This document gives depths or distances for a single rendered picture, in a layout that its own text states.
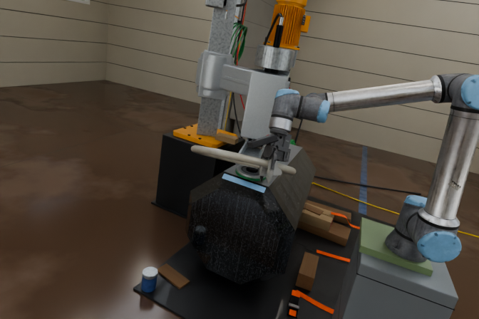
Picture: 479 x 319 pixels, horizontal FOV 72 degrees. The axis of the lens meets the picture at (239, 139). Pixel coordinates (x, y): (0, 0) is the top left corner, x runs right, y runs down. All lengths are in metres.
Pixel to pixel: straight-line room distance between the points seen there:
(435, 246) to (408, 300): 0.32
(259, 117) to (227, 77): 0.96
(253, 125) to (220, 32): 1.21
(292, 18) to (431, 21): 5.03
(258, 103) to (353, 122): 5.53
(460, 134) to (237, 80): 1.86
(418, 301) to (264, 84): 1.32
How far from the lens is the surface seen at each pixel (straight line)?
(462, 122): 1.44
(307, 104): 1.31
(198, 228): 2.46
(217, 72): 2.95
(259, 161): 1.27
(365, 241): 1.77
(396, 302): 1.77
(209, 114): 3.09
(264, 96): 1.99
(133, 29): 9.32
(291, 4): 2.65
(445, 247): 1.57
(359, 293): 1.75
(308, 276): 2.68
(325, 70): 7.36
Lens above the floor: 1.71
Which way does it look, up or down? 17 degrees down
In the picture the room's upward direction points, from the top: 10 degrees clockwise
